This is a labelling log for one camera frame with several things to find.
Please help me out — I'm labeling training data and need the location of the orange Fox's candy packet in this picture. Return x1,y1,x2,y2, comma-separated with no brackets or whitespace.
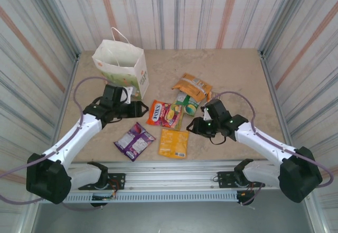
146,99,170,126

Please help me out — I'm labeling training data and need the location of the green snack packet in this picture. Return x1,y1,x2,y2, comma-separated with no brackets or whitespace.
175,91,204,117

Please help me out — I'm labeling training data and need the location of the red yellow fruit candy packet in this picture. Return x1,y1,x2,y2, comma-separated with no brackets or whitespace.
161,102,185,131

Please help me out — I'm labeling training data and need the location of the yellow-orange snack packet with barcode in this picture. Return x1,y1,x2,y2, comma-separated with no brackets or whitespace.
157,128,190,160

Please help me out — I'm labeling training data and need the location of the white paper bag with handles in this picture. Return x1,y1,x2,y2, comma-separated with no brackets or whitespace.
91,26,150,99

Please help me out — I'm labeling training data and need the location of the purple snack packet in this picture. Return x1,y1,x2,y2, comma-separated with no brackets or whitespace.
114,122,156,162

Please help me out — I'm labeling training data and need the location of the orange snack packet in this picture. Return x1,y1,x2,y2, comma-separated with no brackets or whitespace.
172,72,215,102

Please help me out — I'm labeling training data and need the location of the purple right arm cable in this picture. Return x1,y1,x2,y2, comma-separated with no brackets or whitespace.
210,90,335,207

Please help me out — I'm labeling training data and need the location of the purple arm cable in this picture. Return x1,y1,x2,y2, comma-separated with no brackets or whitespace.
0,76,109,212
210,90,335,207

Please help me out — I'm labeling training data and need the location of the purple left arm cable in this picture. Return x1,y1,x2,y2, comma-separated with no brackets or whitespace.
0,76,109,212

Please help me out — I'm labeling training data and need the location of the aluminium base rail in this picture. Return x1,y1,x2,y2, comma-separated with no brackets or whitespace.
60,160,280,192

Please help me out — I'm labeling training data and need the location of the grey slotted cable duct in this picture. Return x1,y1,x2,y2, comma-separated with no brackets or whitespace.
63,192,240,204

